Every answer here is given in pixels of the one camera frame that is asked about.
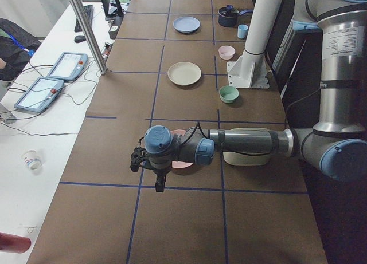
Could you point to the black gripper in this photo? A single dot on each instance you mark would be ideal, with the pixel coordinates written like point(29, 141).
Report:
point(159, 172)

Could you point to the cream toaster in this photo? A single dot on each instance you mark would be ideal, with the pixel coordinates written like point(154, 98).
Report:
point(238, 158)

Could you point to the red cylinder bottle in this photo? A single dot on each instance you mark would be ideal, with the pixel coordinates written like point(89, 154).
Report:
point(14, 243)

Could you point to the far teach pendant tablet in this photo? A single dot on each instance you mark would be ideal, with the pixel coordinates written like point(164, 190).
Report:
point(69, 66)

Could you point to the green bowl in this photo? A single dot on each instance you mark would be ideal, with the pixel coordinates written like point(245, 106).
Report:
point(228, 94)

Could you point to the pink bowl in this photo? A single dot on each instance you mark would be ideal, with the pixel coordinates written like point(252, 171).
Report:
point(226, 52)

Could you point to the black box with label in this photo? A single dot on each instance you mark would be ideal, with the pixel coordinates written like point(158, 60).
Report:
point(113, 31)

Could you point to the cream plate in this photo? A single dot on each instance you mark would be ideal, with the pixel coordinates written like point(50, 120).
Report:
point(184, 73)

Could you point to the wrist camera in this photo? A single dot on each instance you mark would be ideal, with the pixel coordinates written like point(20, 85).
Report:
point(136, 159)

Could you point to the pink plate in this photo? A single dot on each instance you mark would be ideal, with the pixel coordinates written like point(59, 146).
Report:
point(179, 164)

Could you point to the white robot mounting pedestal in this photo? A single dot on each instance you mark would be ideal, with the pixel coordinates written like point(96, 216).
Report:
point(249, 71)

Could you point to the teach pendant tablet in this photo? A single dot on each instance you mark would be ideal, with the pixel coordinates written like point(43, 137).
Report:
point(40, 95)
point(69, 66)

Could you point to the person in dark jacket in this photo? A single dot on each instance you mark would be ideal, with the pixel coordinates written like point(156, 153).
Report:
point(17, 48)

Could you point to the aluminium frame post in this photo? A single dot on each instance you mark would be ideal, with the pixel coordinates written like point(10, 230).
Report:
point(87, 30)

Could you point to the blue plate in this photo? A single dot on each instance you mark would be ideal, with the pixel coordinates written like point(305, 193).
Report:
point(186, 25)

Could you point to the light blue cup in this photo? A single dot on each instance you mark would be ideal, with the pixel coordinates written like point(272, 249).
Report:
point(242, 31)

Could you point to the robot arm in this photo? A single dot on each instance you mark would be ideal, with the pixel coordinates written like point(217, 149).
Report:
point(333, 144)

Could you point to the dark blue pot with lid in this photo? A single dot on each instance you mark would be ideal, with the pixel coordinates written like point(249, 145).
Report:
point(228, 15)

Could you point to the black computer mouse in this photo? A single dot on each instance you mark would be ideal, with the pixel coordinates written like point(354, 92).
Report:
point(79, 39)

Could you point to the paper cup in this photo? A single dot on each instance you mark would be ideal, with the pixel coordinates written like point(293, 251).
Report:
point(32, 160)

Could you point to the near teach pendant tablet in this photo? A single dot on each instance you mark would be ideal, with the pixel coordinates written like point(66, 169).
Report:
point(40, 95)

